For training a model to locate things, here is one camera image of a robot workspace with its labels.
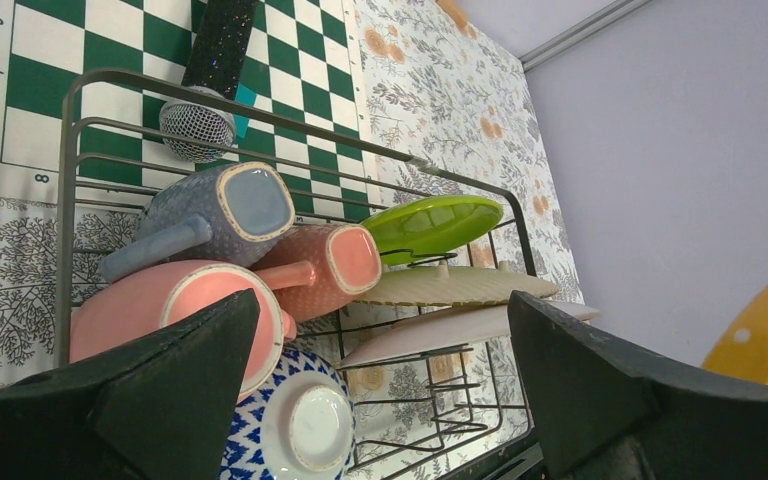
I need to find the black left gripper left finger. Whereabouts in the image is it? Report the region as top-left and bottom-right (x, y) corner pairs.
(0, 290), (260, 479)

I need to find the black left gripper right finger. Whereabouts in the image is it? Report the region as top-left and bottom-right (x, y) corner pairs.
(507, 291), (768, 479)

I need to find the white plate green red rim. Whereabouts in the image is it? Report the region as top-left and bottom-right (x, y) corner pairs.
(335, 301), (603, 371)

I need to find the woven bamboo plate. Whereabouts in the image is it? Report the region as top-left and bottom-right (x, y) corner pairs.
(357, 261), (559, 307)

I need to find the large pink mug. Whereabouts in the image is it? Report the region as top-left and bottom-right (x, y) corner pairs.
(69, 260), (297, 400)

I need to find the blue white patterned bowl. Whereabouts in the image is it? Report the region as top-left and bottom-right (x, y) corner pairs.
(218, 347), (356, 480)

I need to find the grey blue mug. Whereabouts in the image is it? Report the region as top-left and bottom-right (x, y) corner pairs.
(99, 162), (296, 283)

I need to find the small pink mug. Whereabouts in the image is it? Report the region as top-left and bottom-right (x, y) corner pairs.
(252, 224), (382, 323)

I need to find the lime green plate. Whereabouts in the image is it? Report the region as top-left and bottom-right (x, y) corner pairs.
(361, 194), (504, 266)

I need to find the teal block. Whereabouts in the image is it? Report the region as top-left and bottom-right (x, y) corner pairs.
(231, 83), (259, 139)

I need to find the green white chessboard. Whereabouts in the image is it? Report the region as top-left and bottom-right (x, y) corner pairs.
(0, 1), (377, 220)

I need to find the black microphone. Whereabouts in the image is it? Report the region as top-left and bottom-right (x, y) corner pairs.
(159, 0), (259, 163)

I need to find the right wooden cork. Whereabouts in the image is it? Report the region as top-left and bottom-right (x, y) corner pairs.
(436, 0), (469, 28)

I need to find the black wire dish rack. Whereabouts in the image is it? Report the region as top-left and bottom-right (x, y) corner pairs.
(54, 66), (544, 480)

